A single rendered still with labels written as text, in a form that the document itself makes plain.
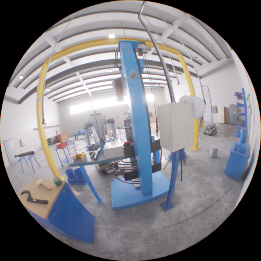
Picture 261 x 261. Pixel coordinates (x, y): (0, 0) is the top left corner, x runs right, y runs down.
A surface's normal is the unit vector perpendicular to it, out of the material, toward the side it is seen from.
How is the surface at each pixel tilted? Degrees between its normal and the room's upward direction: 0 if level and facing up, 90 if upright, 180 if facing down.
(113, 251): 0
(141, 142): 90
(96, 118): 90
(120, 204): 0
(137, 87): 90
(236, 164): 90
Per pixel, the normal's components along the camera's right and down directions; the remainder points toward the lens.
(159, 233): -0.15, -0.98
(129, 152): 0.21, 0.12
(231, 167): -0.97, 0.18
